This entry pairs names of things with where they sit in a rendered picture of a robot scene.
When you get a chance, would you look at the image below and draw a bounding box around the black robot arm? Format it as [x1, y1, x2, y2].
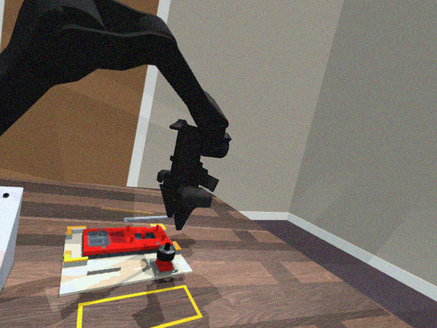
[0, 0, 231, 158]

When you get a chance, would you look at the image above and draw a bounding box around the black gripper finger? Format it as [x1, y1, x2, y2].
[159, 184, 177, 218]
[171, 198, 196, 230]

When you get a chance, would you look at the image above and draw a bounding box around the yellow rectangular outline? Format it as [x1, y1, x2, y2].
[76, 285, 203, 328]

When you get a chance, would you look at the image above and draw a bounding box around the grey flat bar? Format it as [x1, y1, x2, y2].
[124, 215, 169, 222]

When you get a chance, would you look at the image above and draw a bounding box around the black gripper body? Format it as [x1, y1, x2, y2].
[157, 152, 212, 208]

